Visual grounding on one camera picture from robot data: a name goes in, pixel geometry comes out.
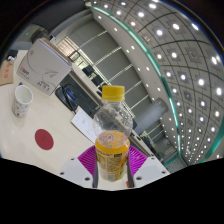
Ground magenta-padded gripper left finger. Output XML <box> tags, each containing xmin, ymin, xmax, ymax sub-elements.
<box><xmin>59</xmin><ymin>145</ymin><xmax>100</xmax><ymax>190</ymax></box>

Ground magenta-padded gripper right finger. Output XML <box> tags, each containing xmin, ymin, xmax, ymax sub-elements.
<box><xmin>126</xmin><ymin>145</ymin><xmax>171</xmax><ymax>188</ymax></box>

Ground yellow-capped clear drink bottle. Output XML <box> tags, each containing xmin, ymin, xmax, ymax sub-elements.
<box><xmin>92</xmin><ymin>85</ymin><xmax>134</xmax><ymax>183</ymax></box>

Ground long curved conference desk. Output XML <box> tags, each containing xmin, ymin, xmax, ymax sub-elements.
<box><xmin>70</xmin><ymin>63</ymin><xmax>158</xmax><ymax>158</ymax></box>

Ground flat round red coaster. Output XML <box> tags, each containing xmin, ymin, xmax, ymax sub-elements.
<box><xmin>34</xmin><ymin>128</ymin><xmax>55</xmax><ymax>151</ymax></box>

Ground white paper sheets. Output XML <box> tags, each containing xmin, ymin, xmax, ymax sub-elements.
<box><xmin>70</xmin><ymin>107</ymin><xmax>100</xmax><ymax>144</ymax></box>

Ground black flat bag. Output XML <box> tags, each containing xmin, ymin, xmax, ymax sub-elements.
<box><xmin>54</xmin><ymin>73</ymin><xmax>102</xmax><ymax>120</ymax></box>

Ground white patterned mug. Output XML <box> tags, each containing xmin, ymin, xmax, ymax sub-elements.
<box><xmin>11</xmin><ymin>84</ymin><xmax>34</xmax><ymax>118</ymax></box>

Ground group of ceiling lights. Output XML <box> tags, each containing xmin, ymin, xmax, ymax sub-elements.
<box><xmin>93</xmin><ymin>0</ymin><xmax>224</xmax><ymax>162</ymax></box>

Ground row of black office chairs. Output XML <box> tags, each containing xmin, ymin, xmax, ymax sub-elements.
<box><xmin>81</xmin><ymin>64</ymin><xmax>107</xmax><ymax>88</ymax></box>

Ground white cardboard paper box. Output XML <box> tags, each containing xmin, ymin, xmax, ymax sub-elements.
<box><xmin>16</xmin><ymin>37</ymin><xmax>73</xmax><ymax>96</ymax></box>

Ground black power adapter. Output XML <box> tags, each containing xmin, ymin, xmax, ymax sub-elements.
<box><xmin>5</xmin><ymin>49</ymin><xmax>20</xmax><ymax>65</ymax></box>

